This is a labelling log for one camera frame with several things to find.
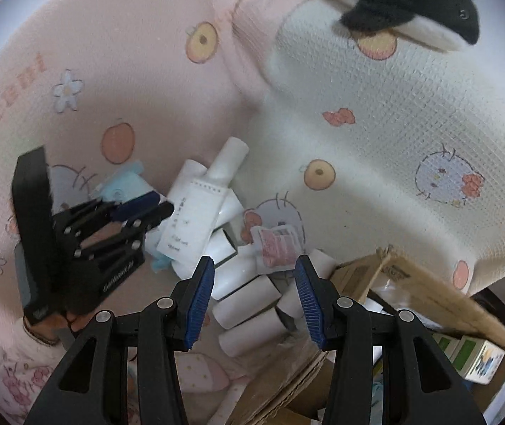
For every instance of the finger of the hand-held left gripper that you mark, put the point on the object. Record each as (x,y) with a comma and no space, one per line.
(139,203)
(155,217)

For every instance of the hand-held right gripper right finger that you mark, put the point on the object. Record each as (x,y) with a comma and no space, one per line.
(310,305)

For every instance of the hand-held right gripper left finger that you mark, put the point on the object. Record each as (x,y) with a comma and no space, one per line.
(199,305)

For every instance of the light blue packet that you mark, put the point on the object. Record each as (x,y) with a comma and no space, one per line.
(124,183)

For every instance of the pile of white rolls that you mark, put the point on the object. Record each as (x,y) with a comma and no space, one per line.
(245,301)

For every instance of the cardboard box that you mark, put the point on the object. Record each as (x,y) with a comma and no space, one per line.
(434,287)

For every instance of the person's left forearm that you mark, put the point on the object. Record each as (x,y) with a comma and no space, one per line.
(0,380)

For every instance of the person's left hand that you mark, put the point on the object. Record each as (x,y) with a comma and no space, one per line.
(44,327)

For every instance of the pink sachet packet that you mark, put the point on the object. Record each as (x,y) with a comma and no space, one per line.
(276,245)

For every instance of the pink printed blanket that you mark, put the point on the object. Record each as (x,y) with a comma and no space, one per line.
(146,97)

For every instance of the green white carton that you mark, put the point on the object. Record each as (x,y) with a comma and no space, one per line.
(478,358)
(445,347)

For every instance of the cream printed pillow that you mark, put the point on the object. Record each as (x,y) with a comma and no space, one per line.
(389,141)

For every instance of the black white orca plush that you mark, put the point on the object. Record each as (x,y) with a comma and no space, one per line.
(412,4)

